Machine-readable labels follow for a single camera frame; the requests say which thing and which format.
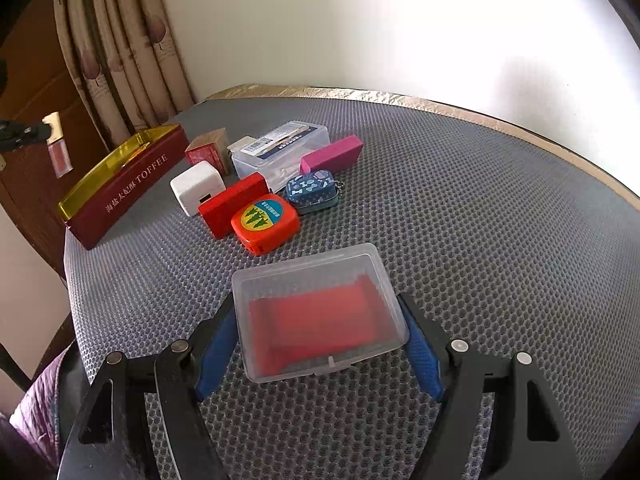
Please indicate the brown carton with red print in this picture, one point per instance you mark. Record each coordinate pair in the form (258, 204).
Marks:
(205, 150)

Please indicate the clear box with red insert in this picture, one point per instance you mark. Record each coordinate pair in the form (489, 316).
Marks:
(320, 320)

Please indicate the small white cube box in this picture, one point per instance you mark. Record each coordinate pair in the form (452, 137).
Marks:
(237, 146)

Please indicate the brown wooden door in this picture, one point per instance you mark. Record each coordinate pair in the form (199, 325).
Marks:
(30, 85)

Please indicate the orange tape measure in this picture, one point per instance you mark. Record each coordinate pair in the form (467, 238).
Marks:
(262, 222)

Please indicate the red tin with gold interior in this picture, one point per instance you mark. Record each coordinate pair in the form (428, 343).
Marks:
(125, 195)

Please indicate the clear plastic box with label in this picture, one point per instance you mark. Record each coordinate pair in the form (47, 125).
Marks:
(285, 160)

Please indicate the gold tablecloth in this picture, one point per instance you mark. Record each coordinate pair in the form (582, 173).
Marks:
(350, 92)

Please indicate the pink lip gloss gold cap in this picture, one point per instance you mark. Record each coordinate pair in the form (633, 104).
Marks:
(60, 157)

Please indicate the beige leaf print curtain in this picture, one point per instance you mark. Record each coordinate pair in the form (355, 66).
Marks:
(125, 60)

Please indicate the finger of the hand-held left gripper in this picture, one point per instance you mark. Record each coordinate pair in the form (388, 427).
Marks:
(20, 135)

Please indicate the white power adapter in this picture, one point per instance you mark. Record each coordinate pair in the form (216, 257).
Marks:
(192, 182)

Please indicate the purple quilted jacket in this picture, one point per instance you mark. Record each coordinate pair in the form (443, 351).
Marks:
(35, 410)

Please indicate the small red box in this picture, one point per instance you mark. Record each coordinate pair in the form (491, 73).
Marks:
(225, 205)

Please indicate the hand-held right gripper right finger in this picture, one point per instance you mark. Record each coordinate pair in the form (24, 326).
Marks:
(422, 355)

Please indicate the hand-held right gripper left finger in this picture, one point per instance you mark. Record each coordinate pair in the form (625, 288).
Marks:
(215, 355)

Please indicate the pink block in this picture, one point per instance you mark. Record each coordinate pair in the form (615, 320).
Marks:
(332, 155)

